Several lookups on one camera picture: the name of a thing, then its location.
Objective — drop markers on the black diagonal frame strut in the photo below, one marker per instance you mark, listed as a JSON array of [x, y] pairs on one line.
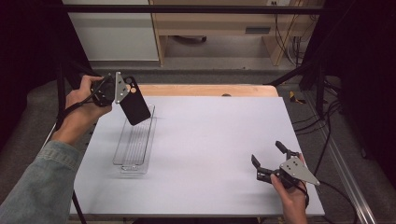
[[79, 70], [289, 74]]

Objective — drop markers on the yellow black tape marker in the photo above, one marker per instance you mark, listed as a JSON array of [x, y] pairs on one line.
[[295, 98]]

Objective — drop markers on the black horizontal frame bar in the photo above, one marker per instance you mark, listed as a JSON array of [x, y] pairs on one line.
[[186, 9]]

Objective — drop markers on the white cabinet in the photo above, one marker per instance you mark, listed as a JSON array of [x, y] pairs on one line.
[[118, 34]]

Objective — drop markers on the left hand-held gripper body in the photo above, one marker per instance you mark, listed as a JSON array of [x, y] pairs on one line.
[[107, 90]]

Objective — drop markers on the clear plastic tray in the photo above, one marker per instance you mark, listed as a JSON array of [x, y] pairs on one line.
[[134, 146]]

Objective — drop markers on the black upright frame post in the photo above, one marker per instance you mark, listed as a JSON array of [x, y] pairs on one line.
[[320, 93], [61, 87]]

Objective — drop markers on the grey desk label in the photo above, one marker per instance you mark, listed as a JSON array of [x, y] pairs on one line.
[[257, 30]]

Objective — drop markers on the black curtain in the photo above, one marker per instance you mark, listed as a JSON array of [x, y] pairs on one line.
[[28, 62], [364, 77]]

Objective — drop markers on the wooden desk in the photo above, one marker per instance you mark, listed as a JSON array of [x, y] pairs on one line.
[[218, 23]]

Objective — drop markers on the black phone case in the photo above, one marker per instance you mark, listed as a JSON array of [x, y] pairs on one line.
[[135, 104]]

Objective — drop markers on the person's right hand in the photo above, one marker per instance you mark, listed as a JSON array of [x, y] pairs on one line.
[[292, 202]]

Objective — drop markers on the person's left hand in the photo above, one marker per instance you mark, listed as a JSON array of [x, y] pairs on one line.
[[82, 102]]

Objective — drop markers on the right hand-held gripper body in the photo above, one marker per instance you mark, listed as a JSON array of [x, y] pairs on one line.
[[295, 172]]

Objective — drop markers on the white table mat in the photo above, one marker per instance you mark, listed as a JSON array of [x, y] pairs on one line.
[[211, 168]]

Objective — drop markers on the wooden table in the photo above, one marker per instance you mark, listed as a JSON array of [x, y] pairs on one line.
[[211, 90]]

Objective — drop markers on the aluminium rail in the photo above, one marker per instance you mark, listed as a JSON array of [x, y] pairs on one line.
[[49, 137], [345, 174]]

